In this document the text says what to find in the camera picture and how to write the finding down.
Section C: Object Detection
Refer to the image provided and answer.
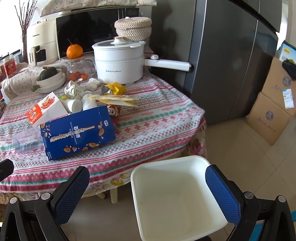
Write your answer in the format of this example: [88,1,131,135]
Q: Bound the clear crushed plastic bottle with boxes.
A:
[12,126,44,155]

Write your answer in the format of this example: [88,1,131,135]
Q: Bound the white red snack box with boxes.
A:
[26,92,68,126]

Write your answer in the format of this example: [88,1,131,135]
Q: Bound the small white plastic cup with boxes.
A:
[61,99,82,113]

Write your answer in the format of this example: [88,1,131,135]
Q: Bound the white paper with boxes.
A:
[64,80,84,100]

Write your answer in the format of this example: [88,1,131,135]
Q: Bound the white yogurt bottle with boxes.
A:
[82,90,97,111]

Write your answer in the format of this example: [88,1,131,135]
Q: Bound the red drink can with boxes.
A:
[107,104,121,117]

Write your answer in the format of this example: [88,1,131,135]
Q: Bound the beige snack pouch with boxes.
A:
[88,94,138,108]

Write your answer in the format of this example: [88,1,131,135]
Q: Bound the yellow snack wrapper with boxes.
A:
[101,82,126,95]

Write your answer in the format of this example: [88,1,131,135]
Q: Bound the white plastic trash bin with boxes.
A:
[130,156,227,240]

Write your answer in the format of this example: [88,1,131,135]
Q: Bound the white stacked bowls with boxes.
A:
[34,69,66,93]

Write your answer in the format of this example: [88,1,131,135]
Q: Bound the red snack packets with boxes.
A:
[1,54,17,80]

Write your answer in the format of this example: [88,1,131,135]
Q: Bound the dark green squash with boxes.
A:
[39,67,58,80]

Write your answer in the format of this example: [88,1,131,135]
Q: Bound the small crumpled white tissue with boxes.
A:
[85,78,101,91]

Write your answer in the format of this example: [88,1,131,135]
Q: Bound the glass teapot with tomatoes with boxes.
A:
[64,54,96,82]

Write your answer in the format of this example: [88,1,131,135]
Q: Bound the cream air fryer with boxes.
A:
[27,19,58,66]

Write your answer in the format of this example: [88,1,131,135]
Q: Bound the orange tangerine fruit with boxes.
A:
[66,39,83,59]

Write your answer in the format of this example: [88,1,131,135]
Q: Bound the upper cardboard box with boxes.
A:
[261,57,295,116]

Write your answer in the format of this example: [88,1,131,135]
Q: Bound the patterned striped tablecloth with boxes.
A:
[0,69,206,194]

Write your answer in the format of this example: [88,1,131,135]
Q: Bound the dried branch decoration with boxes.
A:
[15,0,38,63]

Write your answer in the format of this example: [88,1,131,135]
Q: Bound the white electric cooking pot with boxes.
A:
[92,37,191,84]

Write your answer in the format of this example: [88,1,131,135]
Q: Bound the black cloth on box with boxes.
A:
[282,59,296,80]

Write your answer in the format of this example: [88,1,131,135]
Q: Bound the black microwave oven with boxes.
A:
[56,7,139,58]

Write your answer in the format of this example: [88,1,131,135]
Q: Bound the floral cloth cover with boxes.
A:
[40,0,157,17]

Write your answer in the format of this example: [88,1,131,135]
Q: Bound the blue picture box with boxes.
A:
[279,41,296,62]

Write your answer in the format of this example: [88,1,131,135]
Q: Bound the grey refrigerator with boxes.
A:
[149,0,282,124]

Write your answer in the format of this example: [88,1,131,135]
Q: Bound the woven rattan lidded basket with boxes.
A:
[114,16,152,41]

